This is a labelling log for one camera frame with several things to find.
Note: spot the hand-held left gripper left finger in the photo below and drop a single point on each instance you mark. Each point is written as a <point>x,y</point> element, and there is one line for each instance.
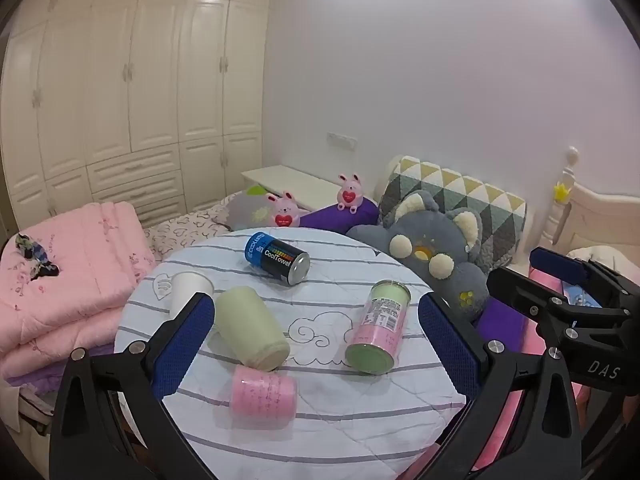
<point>182,347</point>

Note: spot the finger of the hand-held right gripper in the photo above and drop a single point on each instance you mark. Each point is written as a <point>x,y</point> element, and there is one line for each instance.
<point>520,290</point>
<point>555,262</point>

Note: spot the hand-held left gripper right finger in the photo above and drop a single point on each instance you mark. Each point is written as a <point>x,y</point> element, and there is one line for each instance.
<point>450,347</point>

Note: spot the pale green cup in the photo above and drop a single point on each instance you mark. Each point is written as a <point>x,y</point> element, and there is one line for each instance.
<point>247,325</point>

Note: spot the white paper cup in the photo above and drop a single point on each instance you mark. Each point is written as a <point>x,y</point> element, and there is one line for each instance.
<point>187,287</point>

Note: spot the pink cup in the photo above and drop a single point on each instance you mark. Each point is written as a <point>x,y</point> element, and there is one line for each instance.
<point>262,392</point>

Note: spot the purple cloth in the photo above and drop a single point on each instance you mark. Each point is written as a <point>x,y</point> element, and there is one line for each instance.
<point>502,325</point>

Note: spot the cream bed headboard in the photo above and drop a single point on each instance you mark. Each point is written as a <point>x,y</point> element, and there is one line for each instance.
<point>600,210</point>

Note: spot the yellow flower decoration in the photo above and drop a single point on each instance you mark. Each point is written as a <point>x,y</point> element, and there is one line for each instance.
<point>562,191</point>

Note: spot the pink and green canister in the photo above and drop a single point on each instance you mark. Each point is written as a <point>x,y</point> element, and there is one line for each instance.
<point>380,325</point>

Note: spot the pink blanket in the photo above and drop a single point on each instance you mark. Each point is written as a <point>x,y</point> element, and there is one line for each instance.
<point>505,410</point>

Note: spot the triangle pattern cushion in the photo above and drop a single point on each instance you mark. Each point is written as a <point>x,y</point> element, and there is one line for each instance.
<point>465,191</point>

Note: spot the heart print bed sheet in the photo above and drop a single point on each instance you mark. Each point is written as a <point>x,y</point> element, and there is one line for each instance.
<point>175,232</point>

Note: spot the grey cat plush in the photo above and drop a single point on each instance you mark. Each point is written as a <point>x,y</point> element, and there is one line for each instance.
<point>425,222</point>

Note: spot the folded pink quilt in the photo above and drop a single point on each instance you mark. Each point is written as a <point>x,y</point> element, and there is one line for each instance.
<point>90,265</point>

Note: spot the blue and black can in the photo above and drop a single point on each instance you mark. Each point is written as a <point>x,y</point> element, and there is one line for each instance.
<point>275,258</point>

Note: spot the grey pillow with green print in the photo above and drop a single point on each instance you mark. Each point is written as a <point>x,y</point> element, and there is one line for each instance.
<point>243,210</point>

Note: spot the pink bunny plush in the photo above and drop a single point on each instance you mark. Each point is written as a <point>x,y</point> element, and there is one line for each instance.
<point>284,211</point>
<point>349,193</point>

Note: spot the dark patterned cloth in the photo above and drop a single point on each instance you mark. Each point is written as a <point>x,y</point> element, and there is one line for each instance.
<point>35,257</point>

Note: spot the purple pillow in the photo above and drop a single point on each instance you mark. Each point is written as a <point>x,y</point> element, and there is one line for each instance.
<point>330,218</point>

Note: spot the white bedside table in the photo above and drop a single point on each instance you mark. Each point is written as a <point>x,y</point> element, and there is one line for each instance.
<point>285,180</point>

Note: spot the cream wardrobe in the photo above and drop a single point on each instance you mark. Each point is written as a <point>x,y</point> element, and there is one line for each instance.
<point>150,85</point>

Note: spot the white wall socket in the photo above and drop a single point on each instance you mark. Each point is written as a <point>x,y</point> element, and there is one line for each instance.
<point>341,140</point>

